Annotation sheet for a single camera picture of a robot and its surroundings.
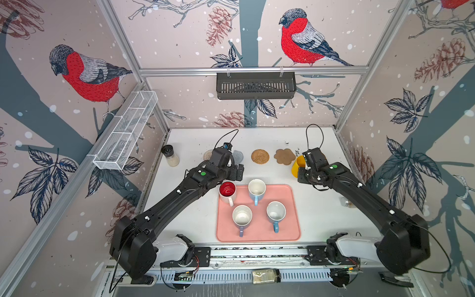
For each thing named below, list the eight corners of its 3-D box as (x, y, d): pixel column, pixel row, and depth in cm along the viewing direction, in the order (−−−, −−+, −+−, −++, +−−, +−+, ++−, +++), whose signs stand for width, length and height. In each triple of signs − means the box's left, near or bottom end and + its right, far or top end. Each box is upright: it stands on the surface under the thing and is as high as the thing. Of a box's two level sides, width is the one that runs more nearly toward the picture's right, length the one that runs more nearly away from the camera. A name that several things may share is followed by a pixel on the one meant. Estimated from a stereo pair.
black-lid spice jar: (166, 166, 104) (158, 154, 95) (169, 157, 108) (162, 145, 100) (178, 166, 104) (171, 154, 95) (180, 157, 108) (174, 145, 100)
